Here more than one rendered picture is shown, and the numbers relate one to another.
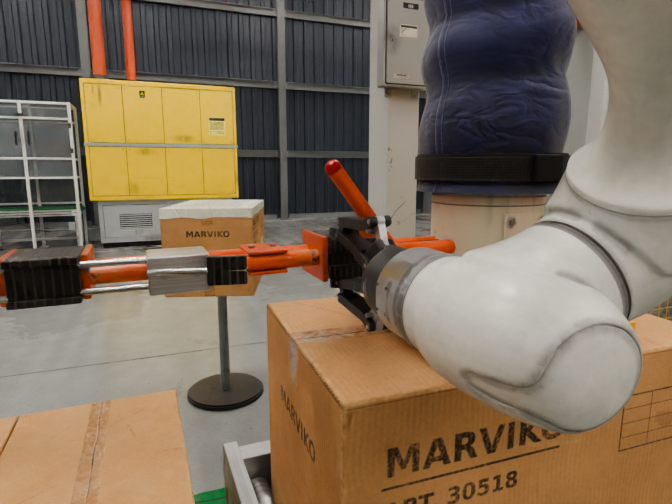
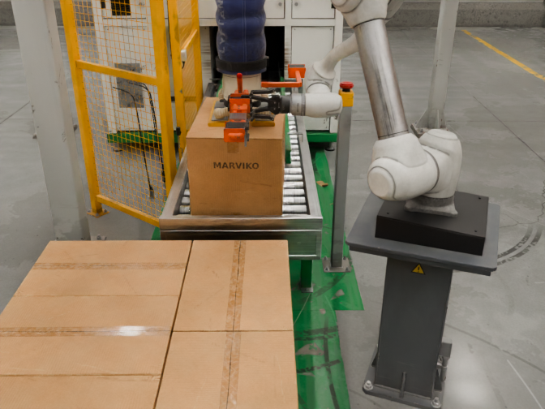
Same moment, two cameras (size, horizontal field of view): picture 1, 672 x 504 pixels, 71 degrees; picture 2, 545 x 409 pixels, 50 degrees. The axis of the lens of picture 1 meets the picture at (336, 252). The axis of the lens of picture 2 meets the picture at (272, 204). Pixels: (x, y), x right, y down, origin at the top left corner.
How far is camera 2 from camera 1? 2.19 m
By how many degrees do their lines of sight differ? 66
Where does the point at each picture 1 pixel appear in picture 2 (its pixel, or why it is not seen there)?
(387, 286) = (297, 104)
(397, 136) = (50, 20)
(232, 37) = not seen: outside the picture
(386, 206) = (55, 74)
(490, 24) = (258, 21)
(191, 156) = not seen: outside the picture
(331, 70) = not seen: outside the picture
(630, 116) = (332, 64)
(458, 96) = (250, 43)
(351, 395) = (279, 137)
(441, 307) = (319, 103)
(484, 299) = (328, 99)
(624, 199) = (329, 76)
